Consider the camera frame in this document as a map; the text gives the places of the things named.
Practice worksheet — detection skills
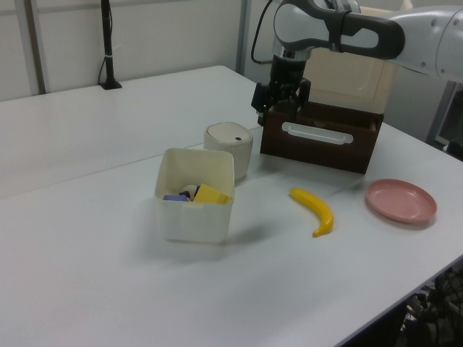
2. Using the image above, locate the grey metal frame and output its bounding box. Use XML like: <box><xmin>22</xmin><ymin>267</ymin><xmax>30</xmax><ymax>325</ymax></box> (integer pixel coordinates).
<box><xmin>425</xmin><ymin>80</ymin><xmax>463</xmax><ymax>162</ymax></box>

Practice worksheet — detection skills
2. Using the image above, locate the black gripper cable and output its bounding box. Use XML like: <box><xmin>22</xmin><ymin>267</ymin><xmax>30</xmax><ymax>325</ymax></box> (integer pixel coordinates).
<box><xmin>250</xmin><ymin>0</ymin><xmax>274</xmax><ymax>65</ymax></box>

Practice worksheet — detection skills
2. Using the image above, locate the black and white toy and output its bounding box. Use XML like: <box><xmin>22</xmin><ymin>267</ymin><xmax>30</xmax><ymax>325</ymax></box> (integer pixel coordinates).
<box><xmin>179</xmin><ymin>184</ymin><xmax>202</xmax><ymax>200</ymax></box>

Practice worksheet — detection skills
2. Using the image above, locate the yellow block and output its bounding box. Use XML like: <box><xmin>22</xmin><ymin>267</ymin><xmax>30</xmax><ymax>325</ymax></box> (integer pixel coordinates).
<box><xmin>193</xmin><ymin>183</ymin><xmax>229</xmax><ymax>205</ymax></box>

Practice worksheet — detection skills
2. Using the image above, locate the pink plate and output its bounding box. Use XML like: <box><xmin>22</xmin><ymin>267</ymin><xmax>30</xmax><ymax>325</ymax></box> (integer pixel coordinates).
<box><xmin>365</xmin><ymin>178</ymin><xmax>438</xmax><ymax>227</ymax></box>

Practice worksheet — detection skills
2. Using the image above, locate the cream plastic storage box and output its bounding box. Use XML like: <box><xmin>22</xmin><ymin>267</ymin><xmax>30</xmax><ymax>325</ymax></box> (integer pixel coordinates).
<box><xmin>303</xmin><ymin>0</ymin><xmax>414</xmax><ymax>116</ymax></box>

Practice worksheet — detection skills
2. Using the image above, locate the dark brown wooden cabinet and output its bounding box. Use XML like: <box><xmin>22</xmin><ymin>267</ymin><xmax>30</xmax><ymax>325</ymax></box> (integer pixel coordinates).
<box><xmin>306</xmin><ymin>98</ymin><xmax>385</xmax><ymax>126</ymax></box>

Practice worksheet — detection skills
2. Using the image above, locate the brown drawer with white handle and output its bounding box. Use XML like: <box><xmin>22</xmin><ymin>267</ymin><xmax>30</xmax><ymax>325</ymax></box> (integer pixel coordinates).
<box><xmin>260</xmin><ymin>100</ymin><xmax>383</xmax><ymax>176</ymax></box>

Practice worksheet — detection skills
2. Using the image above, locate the yellow banana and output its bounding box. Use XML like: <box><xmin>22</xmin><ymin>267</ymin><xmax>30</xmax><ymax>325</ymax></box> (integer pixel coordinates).
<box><xmin>288</xmin><ymin>187</ymin><xmax>334</xmax><ymax>239</ymax></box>

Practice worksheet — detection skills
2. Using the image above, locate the black equipment under table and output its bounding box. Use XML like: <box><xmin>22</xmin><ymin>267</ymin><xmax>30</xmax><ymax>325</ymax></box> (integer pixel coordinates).
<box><xmin>404</xmin><ymin>258</ymin><xmax>463</xmax><ymax>347</ymax></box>

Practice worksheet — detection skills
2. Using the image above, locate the black pole stand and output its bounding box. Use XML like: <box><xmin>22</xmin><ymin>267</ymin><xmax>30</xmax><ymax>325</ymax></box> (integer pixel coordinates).
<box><xmin>98</xmin><ymin>0</ymin><xmax>123</xmax><ymax>90</ymax></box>

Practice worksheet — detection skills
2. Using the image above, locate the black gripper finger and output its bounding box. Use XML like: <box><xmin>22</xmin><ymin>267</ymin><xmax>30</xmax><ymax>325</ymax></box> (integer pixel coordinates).
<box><xmin>251</xmin><ymin>82</ymin><xmax>278</xmax><ymax>127</ymax></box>
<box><xmin>289</xmin><ymin>78</ymin><xmax>313</xmax><ymax>122</ymax></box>

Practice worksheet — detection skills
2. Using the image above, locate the cream mini trash bin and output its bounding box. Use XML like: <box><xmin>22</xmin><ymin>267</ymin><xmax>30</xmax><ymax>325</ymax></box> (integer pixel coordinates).
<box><xmin>203</xmin><ymin>121</ymin><xmax>254</xmax><ymax>184</ymax></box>

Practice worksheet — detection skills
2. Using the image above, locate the white plastic box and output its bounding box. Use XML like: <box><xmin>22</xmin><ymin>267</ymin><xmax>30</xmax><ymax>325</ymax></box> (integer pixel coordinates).
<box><xmin>154</xmin><ymin>147</ymin><xmax>236</xmax><ymax>244</ymax></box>

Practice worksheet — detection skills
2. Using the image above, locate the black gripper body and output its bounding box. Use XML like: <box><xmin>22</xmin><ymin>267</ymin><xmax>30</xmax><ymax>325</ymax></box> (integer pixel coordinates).
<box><xmin>270</xmin><ymin>54</ymin><xmax>307</xmax><ymax>92</ymax></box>

